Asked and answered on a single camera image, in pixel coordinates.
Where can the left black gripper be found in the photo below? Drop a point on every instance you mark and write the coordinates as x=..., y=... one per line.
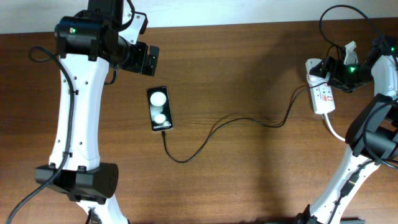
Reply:
x=138, y=64

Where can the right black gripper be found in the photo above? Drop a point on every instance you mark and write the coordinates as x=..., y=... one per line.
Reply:
x=336, y=74

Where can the black Samsung smartphone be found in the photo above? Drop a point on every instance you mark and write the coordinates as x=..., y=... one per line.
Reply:
x=159, y=109

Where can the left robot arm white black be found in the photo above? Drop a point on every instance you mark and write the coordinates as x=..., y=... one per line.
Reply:
x=91, y=43

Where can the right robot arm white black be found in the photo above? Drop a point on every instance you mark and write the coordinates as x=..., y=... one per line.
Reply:
x=371, y=138

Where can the white power strip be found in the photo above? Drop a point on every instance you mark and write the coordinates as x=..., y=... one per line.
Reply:
x=321, y=93

